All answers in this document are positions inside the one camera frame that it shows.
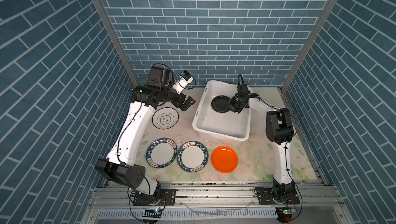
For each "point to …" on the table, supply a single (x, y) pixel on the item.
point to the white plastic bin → (227, 129)
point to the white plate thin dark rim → (165, 118)
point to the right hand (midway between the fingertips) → (225, 104)
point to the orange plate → (224, 159)
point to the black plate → (220, 104)
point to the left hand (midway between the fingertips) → (187, 94)
